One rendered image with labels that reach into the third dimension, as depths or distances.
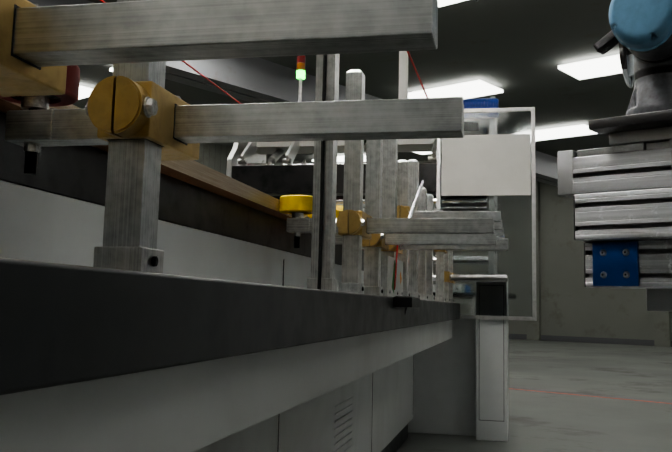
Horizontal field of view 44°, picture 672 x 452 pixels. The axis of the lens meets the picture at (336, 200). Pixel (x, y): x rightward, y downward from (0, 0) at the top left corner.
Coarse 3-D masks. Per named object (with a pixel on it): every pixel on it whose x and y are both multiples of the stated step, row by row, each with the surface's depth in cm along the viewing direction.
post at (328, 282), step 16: (320, 64) 147; (336, 64) 148; (320, 80) 147; (336, 80) 148; (320, 96) 147; (336, 96) 148; (320, 144) 146; (336, 144) 148; (320, 160) 145; (336, 160) 148; (320, 176) 144; (336, 176) 147; (320, 192) 144; (320, 208) 143; (320, 224) 143; (320, 240) 142; (320, 256) 142; (320, 272) 142; (320, 288) 141; (336, 288) 145
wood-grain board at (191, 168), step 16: (192, 160) 130; (176, 176) 130; (192, 176) 131; (208, 176) 137; (224, 176) 145; (224, 192) 148; (240, 192) 153; (256, 192) 163; (256, 208) 172; (272, 208) 173
